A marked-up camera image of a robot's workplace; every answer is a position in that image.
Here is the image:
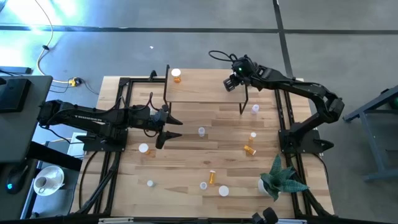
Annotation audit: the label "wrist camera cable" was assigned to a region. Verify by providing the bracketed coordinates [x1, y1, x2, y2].
[208, 49, 239, 63]
[119, 91, 159, 138]

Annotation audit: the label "white yellow floor cable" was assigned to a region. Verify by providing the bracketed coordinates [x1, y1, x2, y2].
[33, 0, 77, 85]

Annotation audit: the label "white cup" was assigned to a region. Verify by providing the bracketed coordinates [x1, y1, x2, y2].
[34, 175, 54, 191]

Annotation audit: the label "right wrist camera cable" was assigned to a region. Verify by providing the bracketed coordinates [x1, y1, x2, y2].
[208, 49, 239, 63]

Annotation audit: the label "wooden shelf black metal legs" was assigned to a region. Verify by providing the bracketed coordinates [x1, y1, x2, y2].
[162, 64, 250, 115]

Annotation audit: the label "black slim device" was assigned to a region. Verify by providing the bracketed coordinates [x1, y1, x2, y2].
[0, 65, 33, 75]

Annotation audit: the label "grey metal table frame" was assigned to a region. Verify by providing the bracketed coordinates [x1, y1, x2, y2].
[343, 84, 398, 183]

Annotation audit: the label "black aluminium table frame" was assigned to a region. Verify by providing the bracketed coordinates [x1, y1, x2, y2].
[70, 70, 336, 218]

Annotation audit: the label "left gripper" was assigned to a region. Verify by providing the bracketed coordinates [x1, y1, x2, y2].
[148, 105, 183, 149]

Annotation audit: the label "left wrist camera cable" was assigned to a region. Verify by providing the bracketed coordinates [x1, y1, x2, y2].
[119, 91, 159, 138]

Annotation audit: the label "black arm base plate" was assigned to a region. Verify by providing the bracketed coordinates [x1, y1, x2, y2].
[278, 129, 335, 155]
[75, 128, 129, 153]

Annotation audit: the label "snake plant in white pot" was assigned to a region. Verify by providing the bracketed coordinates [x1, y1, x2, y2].
[257, 154, 310, 202]

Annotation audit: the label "black computer mouse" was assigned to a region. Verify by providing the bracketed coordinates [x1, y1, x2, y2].
[5, 167, 29, 195]

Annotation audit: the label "large orange pill bottle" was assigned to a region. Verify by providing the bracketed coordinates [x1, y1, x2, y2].
[170, 68, 182, 83]
[138, 142, 152, 156]

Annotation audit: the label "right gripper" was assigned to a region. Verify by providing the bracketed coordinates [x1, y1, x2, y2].
[223, 55, 258, 92]

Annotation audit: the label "black desk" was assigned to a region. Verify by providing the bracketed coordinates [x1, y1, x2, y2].
[0, 74, 53, 164]

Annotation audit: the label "white paper sheet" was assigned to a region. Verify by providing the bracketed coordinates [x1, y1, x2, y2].
[67, 131, 87, 159]

